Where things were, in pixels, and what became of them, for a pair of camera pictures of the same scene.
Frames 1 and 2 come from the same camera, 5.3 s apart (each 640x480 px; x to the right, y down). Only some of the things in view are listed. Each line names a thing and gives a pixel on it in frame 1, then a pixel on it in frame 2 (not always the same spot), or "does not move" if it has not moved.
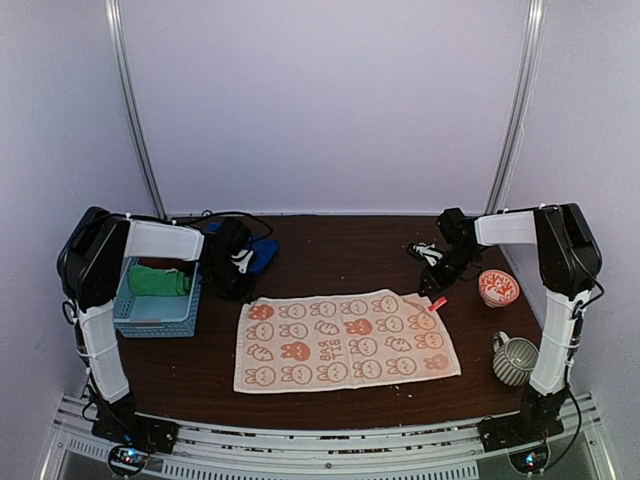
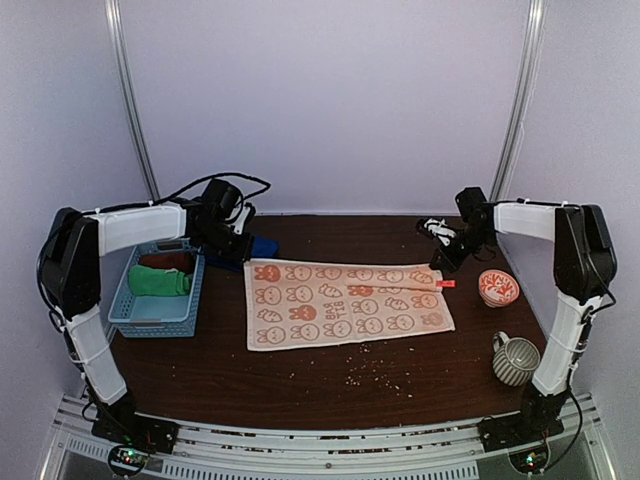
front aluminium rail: x=445 y=453 does not move
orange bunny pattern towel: x=307 y=342 to x=299 y=303
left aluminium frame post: x=114 y=17 does not move
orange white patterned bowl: x=497 y=288 does not move
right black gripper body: x=459 y=260 to x=474 y=241
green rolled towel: x=151 y=281 does not move
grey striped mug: x=513 y=358 does not move
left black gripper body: x=228 y=283 to x=219 y=244
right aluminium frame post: x=522 y=106 does not move
